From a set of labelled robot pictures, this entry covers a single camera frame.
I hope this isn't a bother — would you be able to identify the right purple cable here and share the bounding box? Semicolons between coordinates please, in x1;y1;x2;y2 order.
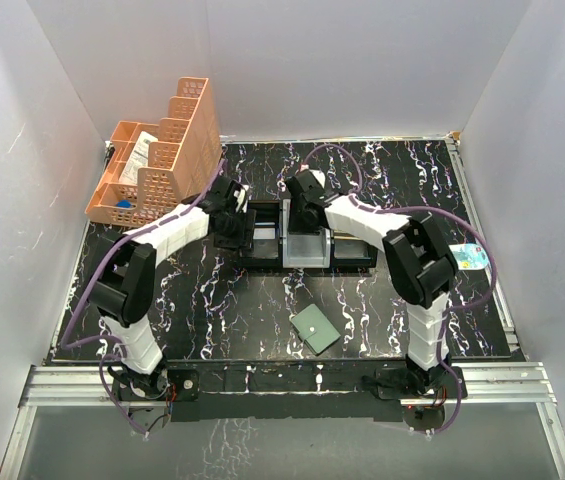
301;143;501;436

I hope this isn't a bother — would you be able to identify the green card holder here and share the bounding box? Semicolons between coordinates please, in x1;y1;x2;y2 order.
290;304;341;356

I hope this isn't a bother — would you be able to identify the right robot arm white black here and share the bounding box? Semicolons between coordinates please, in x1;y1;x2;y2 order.
285;170;458;397

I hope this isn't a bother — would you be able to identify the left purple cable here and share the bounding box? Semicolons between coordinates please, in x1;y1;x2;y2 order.
59;157;228;441

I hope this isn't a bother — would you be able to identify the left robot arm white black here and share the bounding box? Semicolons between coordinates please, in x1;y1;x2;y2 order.
86;176;254;399

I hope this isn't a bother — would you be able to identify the blue small object in organizer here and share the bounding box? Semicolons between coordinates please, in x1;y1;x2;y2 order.
115;200;134;209

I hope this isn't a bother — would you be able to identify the purple cable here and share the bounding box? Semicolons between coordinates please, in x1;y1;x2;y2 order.
59;157;228;441
301;143;501;436

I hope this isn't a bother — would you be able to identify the blue white oval package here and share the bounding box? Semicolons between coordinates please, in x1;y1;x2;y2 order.
449;243;490;271

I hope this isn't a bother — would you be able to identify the black bin with white card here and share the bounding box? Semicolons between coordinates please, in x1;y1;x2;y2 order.
238;200;283;270

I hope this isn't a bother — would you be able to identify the white paper packet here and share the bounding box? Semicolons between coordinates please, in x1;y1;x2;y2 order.
119;131;158;185

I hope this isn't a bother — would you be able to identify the white card in black bin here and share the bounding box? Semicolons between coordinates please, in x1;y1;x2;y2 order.
253;227;277;240

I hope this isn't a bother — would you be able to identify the black bin with gold card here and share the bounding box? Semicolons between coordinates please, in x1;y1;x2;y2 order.
330;230;378;270

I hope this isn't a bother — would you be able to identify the white plastic bin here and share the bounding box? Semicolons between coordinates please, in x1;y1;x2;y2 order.
279;199;332;269

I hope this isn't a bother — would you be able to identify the peach plastic desk organizer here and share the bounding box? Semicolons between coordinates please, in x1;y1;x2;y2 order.
86;77;222;228

